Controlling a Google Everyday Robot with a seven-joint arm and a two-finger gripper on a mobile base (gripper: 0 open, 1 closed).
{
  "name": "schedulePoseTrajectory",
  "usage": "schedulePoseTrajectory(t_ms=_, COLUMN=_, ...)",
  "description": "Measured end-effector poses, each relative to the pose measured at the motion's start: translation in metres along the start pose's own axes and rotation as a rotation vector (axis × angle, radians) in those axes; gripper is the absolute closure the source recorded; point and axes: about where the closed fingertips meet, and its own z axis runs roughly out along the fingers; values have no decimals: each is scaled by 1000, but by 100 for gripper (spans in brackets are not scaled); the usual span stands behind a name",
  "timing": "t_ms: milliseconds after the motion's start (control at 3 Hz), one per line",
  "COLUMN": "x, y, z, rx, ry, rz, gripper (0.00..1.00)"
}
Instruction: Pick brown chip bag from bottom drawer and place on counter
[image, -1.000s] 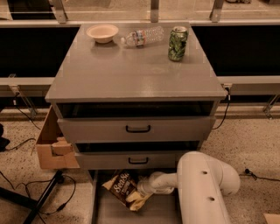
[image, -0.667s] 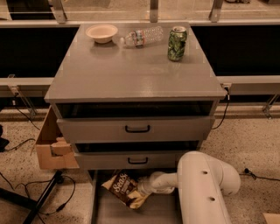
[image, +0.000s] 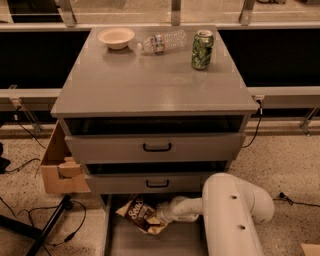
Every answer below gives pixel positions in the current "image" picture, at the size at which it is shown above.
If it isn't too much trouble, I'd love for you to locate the grey drawer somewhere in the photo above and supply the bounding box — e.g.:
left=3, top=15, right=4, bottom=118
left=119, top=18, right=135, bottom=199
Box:
left=102, top=194, right=209, bottom=256
left=65, top=118, right=245, bottom=164
left=85, top=161, right=230, bottom=194

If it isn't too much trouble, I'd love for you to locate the black cabinet power cable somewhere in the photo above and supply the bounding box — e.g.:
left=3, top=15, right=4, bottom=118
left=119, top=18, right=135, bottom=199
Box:
left=241, top=99, right=264, bottom=149

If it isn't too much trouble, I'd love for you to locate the grey top drawer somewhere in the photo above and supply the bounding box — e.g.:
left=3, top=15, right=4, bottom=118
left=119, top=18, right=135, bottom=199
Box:
left=65, top=118, right=245, bottom=164

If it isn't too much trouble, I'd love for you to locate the grey drawer cabinet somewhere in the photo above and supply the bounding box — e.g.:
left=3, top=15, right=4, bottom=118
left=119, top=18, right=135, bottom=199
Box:
left=50, top=25, right=259, bottom=201

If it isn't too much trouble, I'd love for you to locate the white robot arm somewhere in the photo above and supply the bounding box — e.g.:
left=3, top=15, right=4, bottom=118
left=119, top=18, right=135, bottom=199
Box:
left=156, top=173, right=275, bottom=256

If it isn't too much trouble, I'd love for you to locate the black floor cable left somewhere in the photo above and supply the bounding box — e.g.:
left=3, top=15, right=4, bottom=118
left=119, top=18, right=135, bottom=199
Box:
left=17, top=199, right=88, bottom=248

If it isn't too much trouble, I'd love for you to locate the cardboard piece corner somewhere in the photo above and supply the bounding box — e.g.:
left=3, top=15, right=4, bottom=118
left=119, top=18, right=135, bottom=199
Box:
left=301, top=244, right=320, bottom=256

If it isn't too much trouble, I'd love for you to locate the black tripod stand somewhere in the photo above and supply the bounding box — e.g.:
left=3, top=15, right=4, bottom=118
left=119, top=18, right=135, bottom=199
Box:
left=0, top=194, right=74, bottom=256

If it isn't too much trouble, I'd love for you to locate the grey bottom drawer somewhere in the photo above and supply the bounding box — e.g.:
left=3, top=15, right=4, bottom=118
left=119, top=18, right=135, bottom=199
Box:
left=102, top=194, right=209, bottom=256

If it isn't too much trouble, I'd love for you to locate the grey middle drawer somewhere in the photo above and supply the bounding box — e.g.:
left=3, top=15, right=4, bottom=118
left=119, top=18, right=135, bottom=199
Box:
left=85, top=161, right=230, bottom=194

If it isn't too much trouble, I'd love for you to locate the white paper bowl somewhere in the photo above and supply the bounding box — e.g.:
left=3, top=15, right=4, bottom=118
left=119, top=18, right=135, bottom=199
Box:
left=98, top=28, right=135, bottom=50

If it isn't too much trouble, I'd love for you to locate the brown cardboard box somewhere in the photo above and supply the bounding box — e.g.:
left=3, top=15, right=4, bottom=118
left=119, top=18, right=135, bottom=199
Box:
left=40, top=123, right=90, bottom=194

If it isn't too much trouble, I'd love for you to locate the black floor cable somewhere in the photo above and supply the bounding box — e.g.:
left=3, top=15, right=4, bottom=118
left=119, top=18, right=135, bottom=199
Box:
left=273, top=192, right=320, bottom=208
left=17, top=199, right=88, bottom=248

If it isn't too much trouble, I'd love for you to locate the green soda can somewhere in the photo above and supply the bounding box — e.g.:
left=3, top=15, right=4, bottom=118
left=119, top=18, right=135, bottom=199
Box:
left=191, top=30, right=214, bottom=70

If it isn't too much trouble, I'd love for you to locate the clear plastic water bottle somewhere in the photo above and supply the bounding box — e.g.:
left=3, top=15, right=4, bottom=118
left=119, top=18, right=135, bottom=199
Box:
left=137, top=30, right=187, bottom=54

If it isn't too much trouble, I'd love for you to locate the brown chip bag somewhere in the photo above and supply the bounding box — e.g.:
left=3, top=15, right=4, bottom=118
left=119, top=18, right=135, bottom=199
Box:
left=116, top=195, right=167, bottom=235

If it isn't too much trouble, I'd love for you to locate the black floor cable right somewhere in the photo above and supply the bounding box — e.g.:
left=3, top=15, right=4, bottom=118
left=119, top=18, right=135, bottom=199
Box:
left=273, top=192, right=320, bottom=208

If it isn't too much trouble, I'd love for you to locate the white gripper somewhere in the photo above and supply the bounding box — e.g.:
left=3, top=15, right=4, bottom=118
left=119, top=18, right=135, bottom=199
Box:
left=156, top=200, right=200, bottom=223

